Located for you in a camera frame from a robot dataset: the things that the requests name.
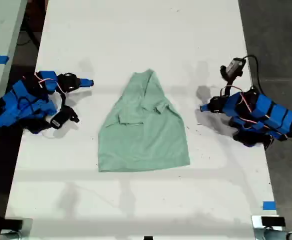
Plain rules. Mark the shiny metal bracket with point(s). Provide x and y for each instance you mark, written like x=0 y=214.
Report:
x=28 y=227
x=256 y=225

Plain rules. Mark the pale green t-shirt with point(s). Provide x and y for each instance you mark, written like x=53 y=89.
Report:
x=140 y=137

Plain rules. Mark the grey metal tube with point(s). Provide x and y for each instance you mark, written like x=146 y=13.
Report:
x=278 y=235

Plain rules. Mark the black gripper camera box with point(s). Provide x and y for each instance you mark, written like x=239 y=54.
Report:
x=61 y=118

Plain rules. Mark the small black box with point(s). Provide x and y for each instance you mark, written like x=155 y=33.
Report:
x=13 y=223
x=273 y=221

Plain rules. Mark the black camera stalk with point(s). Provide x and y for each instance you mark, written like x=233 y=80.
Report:
x=229 y=86
x=64 y=100

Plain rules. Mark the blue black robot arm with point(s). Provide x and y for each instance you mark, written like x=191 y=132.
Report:
x=273 y=112
x=16 y=100

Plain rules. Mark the white side table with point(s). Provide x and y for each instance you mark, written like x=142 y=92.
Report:
x=1 y=30

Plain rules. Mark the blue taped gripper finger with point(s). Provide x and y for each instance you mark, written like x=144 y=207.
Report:
x=206 y=106
x=84 y=81
x=84 y=85
x=206 y=109

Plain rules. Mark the short blue tape strip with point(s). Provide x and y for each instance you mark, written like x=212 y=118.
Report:
x=269 y=205

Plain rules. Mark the grey black camera box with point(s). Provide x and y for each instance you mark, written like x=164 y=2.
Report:
x=233 y=66

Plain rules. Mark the tiny black box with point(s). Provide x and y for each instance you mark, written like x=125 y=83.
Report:
x=148 y=238

